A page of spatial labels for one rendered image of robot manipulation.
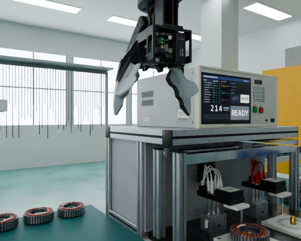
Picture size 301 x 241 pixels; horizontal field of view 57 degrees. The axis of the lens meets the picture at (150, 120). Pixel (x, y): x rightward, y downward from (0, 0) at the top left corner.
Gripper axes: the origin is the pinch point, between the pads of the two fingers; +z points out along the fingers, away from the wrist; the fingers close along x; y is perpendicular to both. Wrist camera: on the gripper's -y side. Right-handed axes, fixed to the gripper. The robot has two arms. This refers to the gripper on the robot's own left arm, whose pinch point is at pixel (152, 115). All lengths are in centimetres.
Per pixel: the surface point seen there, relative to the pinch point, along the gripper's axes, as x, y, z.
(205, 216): 35, -31, 33
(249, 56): 513, -480, -157
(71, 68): 55, -380, -74
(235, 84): 48, -31, -12
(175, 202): 19.6, -24.4, 24.9
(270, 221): 60, -25, 37
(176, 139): 19.7, -24.0, 6.5
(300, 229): 63, -16, 37
